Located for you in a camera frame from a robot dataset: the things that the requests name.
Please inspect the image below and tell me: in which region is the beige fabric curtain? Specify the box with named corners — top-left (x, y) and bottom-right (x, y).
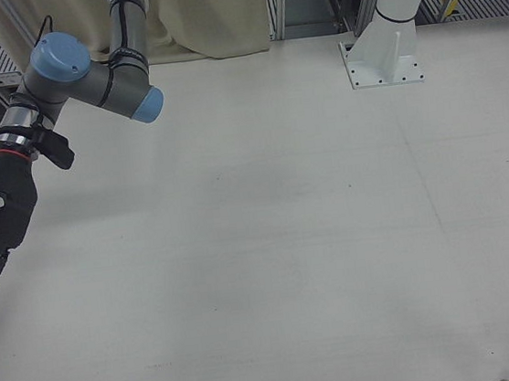
top-left (0, 0), bottom-right (273, 85)

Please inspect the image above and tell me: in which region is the black dexterous robot hand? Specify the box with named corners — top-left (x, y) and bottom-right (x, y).
top-left (0, 149), bottom-right (51, 315)

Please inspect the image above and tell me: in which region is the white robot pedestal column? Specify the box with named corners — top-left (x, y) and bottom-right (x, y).
top-left (333, 0), bottom-right (454, 92)

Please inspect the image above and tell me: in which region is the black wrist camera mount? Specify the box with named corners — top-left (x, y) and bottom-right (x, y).
top-left (28, 122), bottom-right (78, 175)

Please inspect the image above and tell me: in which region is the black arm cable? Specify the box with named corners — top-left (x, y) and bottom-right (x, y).
top-left (34, 15), bottom-right (58, 44)

